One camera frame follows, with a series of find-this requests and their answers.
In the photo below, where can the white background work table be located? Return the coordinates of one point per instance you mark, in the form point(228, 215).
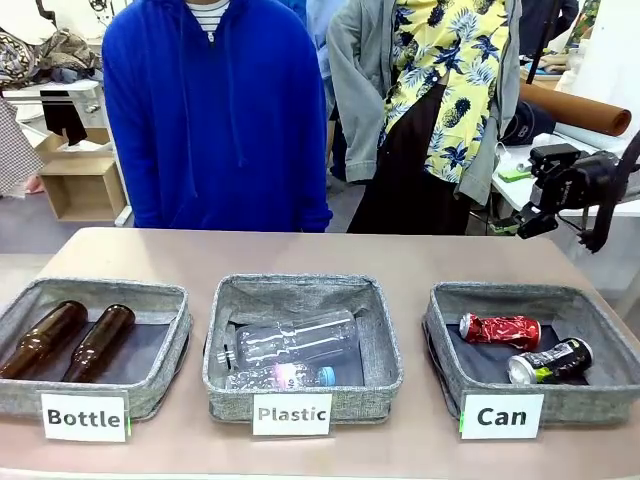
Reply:
point(60, 90)

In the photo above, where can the large clear plastic bottle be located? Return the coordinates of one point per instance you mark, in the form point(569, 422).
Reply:
point(300, 337)

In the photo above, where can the brown glass bottle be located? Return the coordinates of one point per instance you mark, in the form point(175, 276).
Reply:
point(100, 342)
point(42, 340)

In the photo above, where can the grey fabric basket labelled Can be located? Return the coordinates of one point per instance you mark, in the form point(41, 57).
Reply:
point(575, 402)

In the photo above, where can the white Bottle label card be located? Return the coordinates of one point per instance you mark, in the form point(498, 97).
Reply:
point(84, 417)

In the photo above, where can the white Plastic label card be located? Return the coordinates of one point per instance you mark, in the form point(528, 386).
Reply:
point(292, 414)

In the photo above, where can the white bag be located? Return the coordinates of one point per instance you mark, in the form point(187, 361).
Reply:
point(25, 22)

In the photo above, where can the white Can label card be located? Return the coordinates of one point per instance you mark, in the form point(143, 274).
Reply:
point(501, 416)

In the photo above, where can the checkered cloth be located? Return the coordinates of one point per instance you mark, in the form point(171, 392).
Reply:
point(15, 150)

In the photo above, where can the person in blue hoodie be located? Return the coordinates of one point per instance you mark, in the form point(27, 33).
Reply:
point(215, 125)

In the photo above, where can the pile of patterned clothes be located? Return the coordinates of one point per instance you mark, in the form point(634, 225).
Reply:
point(50, 55)

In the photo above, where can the grey fabric basket labelled Plastic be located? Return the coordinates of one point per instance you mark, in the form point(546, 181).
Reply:
point(300, 297)

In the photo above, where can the light blue roll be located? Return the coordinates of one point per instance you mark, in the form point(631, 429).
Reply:
point(590, 137)

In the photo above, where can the small clear plastic bottle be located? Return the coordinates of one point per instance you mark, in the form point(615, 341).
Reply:
point(280, 376)

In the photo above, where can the person in pineapple shirt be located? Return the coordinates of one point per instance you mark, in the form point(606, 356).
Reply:
point(450, 75)

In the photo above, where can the navy baseball cap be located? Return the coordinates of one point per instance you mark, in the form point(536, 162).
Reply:
point(525, 125)

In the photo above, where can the red crushed drink can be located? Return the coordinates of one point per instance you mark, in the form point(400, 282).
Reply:
point(500, 330)

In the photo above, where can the open cardboard box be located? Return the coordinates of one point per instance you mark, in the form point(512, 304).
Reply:
point(80, 167)

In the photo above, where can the grey fabric basket labelled Bottle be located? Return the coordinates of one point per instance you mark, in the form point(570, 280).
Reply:
point(160, 395)

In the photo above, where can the black crushed drink can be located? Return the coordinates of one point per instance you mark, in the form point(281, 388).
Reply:
point(555, 360)

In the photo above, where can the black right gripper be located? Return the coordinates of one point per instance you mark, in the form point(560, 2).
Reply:
point(582, 182)

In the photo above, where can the black hanging cloth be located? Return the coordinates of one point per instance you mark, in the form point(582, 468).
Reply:
point(62, 120)

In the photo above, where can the brown paper roll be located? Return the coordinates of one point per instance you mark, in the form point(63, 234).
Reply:
point(575, 107)

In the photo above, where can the green flat item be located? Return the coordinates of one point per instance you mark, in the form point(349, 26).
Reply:
point(512, 175)

